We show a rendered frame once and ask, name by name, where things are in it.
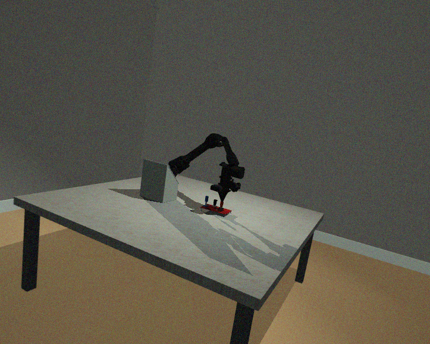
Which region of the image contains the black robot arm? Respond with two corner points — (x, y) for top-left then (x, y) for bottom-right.
(168, 133), (245, 192)

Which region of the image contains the red circuit board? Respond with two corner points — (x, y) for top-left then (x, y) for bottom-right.
(200, 196), (232, 217)

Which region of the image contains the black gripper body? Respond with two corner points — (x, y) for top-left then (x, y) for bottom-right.
(210, 175), (232, 192)

